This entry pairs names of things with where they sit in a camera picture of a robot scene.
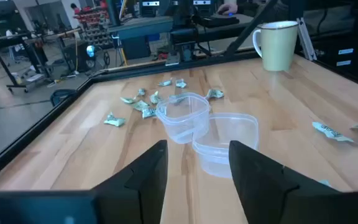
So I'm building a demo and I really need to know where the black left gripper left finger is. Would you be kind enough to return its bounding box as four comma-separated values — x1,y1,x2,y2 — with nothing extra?
92,139,169,224

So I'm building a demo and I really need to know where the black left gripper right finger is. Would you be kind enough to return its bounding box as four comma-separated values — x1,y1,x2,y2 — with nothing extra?
228,139,343,224

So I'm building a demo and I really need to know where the dark blue floor bin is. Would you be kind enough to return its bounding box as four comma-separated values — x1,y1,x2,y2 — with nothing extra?
50,88,78,106

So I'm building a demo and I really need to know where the red parts bin shelf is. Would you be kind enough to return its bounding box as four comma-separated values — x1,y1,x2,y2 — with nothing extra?
73,6,111,47

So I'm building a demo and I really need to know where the clear plastic container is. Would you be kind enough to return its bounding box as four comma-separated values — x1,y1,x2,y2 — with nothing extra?
155,91,211,145
192,112,260,179

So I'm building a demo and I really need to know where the cream ceramic mug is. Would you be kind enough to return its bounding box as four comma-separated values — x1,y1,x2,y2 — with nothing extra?
252,20,300,72

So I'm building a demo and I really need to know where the black drawer cabinet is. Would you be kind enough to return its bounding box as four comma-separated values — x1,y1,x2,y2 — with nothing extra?
315,30,358,85

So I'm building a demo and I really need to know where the white aluminium extrusion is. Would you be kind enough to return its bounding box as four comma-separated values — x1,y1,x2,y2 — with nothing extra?
296,17,318,62

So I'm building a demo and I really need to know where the blue-grey workbench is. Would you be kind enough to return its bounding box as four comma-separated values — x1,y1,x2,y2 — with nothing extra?
109,15,175,60

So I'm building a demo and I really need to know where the black keyboard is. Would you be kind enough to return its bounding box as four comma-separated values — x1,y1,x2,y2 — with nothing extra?
194,15,241,28

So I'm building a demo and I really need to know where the person's hand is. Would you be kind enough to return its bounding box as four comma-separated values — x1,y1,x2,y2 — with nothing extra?
216,2,239,16

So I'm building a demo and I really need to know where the black wheeled table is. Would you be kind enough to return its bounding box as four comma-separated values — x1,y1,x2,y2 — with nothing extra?
0,29,83,94

